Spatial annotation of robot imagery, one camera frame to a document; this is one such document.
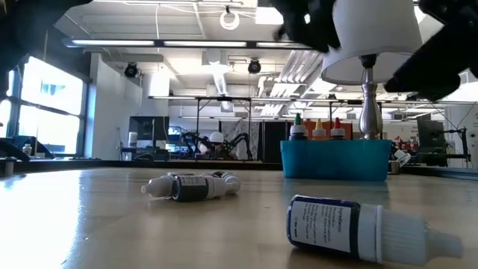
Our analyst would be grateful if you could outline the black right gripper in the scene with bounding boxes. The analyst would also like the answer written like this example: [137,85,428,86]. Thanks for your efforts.
[383,0,478,102]

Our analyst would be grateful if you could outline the yellow food coloring bottle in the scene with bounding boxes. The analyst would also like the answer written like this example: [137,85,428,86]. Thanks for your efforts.
[311,118,327,141]

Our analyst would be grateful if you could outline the small dark food coloring bottle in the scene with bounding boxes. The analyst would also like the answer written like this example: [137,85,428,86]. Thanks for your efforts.
[211,170,242,196]

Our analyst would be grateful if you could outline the small blue food coloring bottle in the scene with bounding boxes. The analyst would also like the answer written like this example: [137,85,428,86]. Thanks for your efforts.
[285,194,465,267]

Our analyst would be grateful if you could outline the small black food coloring bottle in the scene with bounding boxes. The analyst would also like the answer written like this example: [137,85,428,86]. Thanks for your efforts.
[170,174,228,203]

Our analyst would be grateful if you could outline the black computer monitor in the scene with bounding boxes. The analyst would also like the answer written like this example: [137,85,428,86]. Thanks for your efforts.
[417,119,446,149]

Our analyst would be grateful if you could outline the white shade silver table lamp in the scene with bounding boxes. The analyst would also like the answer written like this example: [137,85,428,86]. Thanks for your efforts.
[320,0,423,141]

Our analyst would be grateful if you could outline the white plastic cup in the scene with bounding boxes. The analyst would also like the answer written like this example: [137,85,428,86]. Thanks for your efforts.
[388,148,412,176]

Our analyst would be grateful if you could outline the bottles inside blue bin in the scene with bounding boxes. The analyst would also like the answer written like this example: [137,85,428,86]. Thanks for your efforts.
[302,119,354,141]

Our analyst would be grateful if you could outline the teal plastic bin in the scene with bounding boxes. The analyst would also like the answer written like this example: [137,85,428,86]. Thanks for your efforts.
[279,139,392,183]

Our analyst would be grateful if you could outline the long ceiling light bar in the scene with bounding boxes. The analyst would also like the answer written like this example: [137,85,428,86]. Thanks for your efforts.
[61,37,313,50]

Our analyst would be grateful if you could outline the large dark-framed window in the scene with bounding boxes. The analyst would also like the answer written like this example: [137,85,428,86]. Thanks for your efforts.
[0,55,90,158]

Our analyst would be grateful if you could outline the white ceiling ring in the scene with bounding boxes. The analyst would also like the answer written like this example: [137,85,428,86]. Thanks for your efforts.
[219,10,240,31]

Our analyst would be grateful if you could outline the black background rig frame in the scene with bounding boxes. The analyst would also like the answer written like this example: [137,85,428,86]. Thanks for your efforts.
[194,96,253,161]

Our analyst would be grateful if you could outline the black wall panel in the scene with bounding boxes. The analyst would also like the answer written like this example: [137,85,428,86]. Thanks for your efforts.
[263,120,288,164]

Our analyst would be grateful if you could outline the black table edge rail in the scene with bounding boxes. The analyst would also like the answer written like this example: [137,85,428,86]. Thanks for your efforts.
[0,158,478,179]

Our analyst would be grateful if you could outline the grey metal post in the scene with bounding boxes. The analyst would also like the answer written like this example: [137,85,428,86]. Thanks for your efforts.
[2,156,18,179]

